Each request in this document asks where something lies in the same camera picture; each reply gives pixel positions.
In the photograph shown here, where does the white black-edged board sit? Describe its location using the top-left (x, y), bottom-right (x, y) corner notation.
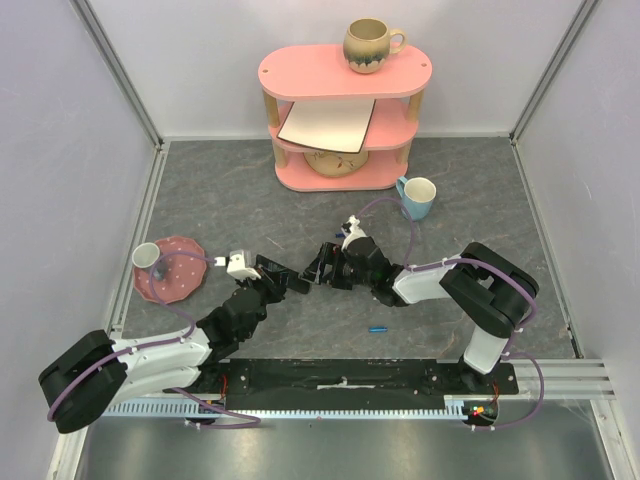
top-left (277, 98), bottom-right (376, 154)

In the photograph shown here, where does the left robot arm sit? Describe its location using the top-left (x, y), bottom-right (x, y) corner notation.
top-left (38, 278), bottom-right (287, 434)

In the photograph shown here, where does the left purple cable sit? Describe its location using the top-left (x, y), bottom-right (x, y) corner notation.
top-left (47, 252), bottom-right (262, 429)

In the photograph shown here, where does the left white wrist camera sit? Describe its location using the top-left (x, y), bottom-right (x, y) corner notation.
top-left (213, 249), bottom-right (261, 281)

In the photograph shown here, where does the slotted cable duct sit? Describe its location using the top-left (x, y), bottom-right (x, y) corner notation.
top-left (104, 391), bottom-right (468, 420)

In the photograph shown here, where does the black remote control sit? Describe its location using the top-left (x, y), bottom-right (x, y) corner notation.
top-left (256, 255), bottom-right (311, 294)

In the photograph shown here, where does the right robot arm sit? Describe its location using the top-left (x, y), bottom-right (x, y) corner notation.
top-left (301, 236), bottom-right (539, 394)

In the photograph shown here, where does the pink three-tier shelf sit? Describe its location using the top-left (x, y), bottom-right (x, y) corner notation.
top-left (258, 44), bottom-right (432, 192)

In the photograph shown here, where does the grey white cup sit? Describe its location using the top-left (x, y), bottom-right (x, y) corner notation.
top-left (131, 242), bottom-right (161, 273)

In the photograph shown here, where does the beige painted bowl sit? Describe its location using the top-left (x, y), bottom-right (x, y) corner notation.
top-left (303, 151), bottom-right (369, 178)

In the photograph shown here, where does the light blue mug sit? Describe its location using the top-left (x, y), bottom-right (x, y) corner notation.
top-left (396, 177), bottom-right (437, 221)

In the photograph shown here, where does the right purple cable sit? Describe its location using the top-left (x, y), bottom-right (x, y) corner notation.
top-left (352, 197), bottom-right (546, 432)

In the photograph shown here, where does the beige ceramic mug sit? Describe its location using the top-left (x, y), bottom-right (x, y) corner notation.
top-left (343, 18), bottom-right (407, 74)

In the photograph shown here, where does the pink polka-dot plate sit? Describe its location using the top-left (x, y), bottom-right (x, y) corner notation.
top-left (153, 236), bottom-right (207, 304)

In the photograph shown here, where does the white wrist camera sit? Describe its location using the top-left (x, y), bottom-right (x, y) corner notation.
top-left (341, 215), bottom-right (367, 250)
top-left (213, 249), bottom-right (261, 281)

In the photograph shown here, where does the purple cable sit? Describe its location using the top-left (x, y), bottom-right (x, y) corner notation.
top-left (352, 197), bottom-right (546, 432)
top-left (47, 252), bottom-right (262, 429)

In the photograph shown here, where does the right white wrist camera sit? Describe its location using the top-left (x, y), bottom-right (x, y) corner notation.
top-left (341, 215), bottom-right (367, 250)

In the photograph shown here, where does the blue battery near base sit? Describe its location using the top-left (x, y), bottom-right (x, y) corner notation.
top-left (368, 326), bottom-right (388, 334)

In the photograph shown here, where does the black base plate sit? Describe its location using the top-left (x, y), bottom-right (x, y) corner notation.
top-left (162, 356), bottom-right (520, 414)

